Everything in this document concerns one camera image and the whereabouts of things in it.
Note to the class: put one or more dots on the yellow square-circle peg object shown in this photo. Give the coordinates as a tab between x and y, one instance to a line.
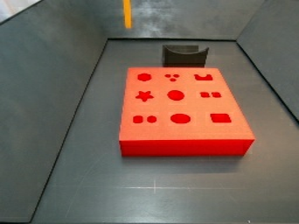
126	11

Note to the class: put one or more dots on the red foam shape board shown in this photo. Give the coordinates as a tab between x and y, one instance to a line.
180	113

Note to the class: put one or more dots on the black curved fixture block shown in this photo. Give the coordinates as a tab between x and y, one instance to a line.
184	56

